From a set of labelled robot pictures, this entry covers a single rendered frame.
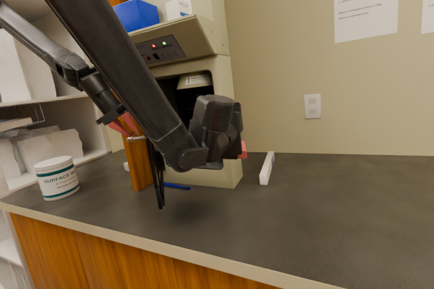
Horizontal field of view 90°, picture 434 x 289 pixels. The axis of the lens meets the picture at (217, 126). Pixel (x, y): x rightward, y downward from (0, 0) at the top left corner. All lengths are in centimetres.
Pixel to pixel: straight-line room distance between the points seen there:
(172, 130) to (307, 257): 39
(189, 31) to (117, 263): 78
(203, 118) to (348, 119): 84
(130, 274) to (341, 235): 64
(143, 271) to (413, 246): 70
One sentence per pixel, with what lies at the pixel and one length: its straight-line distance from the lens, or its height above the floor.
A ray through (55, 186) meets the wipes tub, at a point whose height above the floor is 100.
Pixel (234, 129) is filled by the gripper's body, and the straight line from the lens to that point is 49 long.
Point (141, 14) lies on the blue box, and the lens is 78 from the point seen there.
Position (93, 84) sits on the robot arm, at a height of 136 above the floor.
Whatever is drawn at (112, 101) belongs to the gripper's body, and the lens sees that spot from 67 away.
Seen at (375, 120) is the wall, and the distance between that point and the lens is 114.
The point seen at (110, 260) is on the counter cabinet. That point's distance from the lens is 94.
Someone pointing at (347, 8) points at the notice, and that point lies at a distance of 112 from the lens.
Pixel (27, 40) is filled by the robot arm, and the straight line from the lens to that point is 84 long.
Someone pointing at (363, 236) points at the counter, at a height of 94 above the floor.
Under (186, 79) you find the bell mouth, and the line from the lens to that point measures 81.
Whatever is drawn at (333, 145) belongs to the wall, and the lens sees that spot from 115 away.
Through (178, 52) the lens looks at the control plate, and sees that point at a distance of 74.
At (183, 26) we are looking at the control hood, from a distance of 68.
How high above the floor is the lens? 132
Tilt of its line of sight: 11 degrees down
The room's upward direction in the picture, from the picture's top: 7 degrees counter-clockwise
